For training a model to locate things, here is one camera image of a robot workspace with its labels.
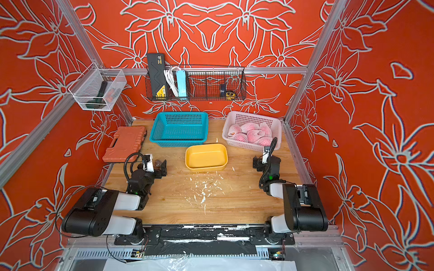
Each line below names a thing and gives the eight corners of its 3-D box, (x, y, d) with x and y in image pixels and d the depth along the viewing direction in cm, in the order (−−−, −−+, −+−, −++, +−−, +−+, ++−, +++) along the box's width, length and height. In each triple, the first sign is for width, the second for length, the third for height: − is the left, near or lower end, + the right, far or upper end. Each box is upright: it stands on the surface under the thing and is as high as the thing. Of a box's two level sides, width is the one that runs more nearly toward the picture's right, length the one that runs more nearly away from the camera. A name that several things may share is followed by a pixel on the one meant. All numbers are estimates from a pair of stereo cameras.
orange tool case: (107, 164, 100) (101, 158, 95) (122, 132, 116) (118, 126, 111) (137, 164, 100) (133, 158, 95) (148, 132, 116) (145, 126, 111)
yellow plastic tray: (185, 172, 95) (183, 167, 90) (188, 148, 106) (186, 142, 101) (227, 172, 95) (228, 167, 90) (226, 148, 106) (227, 142, 101)
